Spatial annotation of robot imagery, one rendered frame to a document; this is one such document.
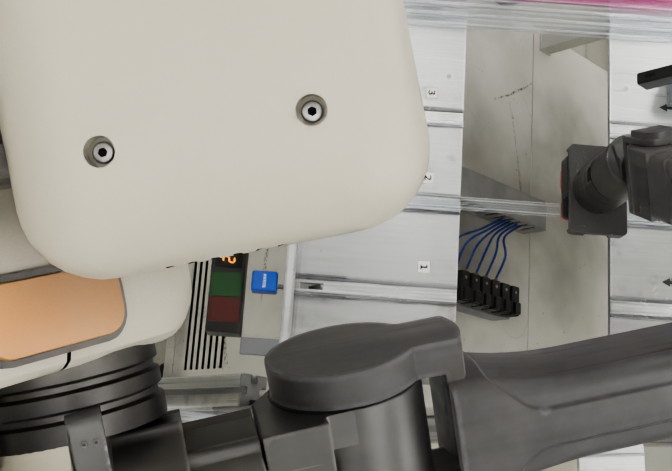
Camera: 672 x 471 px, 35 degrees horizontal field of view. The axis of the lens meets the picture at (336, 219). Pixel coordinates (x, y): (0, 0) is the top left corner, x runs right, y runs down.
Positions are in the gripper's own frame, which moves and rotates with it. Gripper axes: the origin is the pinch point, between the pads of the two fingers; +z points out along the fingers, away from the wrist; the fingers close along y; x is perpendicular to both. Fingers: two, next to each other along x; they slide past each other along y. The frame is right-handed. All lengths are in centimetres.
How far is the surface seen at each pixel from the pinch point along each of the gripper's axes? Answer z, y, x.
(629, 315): 0.2, -12.1, -6.9
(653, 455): 173, -17, -81
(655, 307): 0.1, -10.9, -10.0
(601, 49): 179, 108, -69
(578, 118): 60, 36, -21
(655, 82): -14.2, 11.1, -4.8
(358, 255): 3.0, -6.7, 24.9
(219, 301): 5.2, -12.9, 40.8
